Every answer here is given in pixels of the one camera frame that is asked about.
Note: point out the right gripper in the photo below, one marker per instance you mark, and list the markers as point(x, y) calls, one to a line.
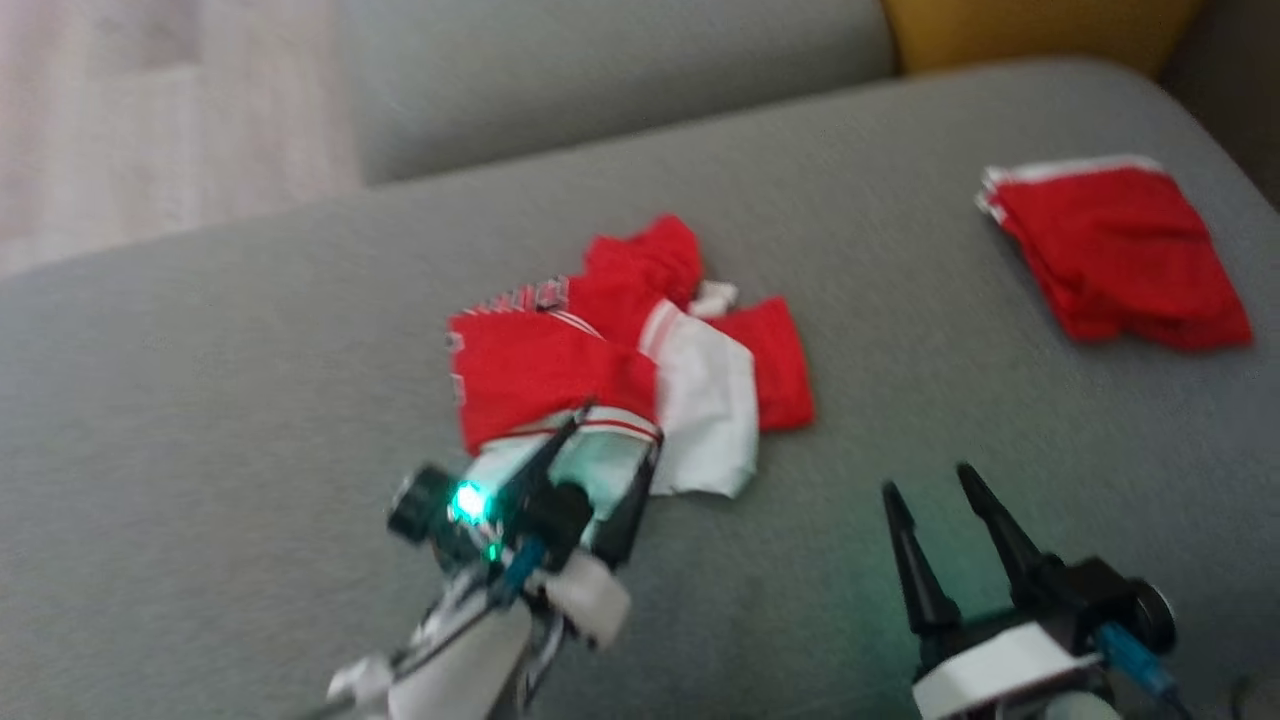
point(1000, 665)

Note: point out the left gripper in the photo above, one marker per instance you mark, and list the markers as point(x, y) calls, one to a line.
point(565, 530)

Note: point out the red and white jersey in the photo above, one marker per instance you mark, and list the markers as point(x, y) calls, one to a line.
point(540, 370)

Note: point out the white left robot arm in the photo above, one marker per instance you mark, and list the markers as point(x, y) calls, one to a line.
point(460, 660)

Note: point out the folded red garment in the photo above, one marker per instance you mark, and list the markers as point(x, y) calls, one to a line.
point(1120, 250)

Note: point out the large grey sofa seat cushion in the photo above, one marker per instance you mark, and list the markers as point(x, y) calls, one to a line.
point(250, 400)

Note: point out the yellow sofa backrest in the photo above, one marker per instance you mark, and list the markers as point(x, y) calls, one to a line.
point(1030, 30)

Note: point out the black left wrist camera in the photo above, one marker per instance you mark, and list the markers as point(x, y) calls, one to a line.
point(415, 505)

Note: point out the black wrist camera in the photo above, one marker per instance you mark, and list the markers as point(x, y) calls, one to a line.
point(415, 505)
point(1152, 615)

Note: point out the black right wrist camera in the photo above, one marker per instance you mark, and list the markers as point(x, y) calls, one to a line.
point(1152, 615)

